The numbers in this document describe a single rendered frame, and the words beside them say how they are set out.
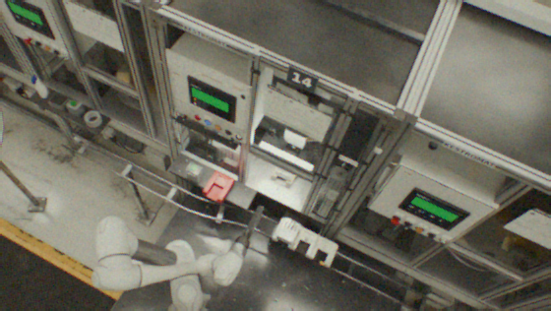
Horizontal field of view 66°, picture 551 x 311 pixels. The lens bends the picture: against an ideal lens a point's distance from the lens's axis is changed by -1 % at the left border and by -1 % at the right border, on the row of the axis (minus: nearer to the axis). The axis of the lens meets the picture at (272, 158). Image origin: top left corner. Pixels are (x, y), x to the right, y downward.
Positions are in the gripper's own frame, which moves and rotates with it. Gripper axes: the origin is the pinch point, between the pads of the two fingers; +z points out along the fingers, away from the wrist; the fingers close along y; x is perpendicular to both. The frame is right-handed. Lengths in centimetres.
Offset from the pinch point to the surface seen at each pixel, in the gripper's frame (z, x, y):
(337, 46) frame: 44, -6, 88
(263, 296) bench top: -28, -21, -44
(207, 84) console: 20, 42, 60
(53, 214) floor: -33, 154, -112
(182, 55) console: 22, 54, 70
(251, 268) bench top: -15.7, -6.8, -45.1
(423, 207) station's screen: 18, -67, 48
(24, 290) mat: -89, 133, -111
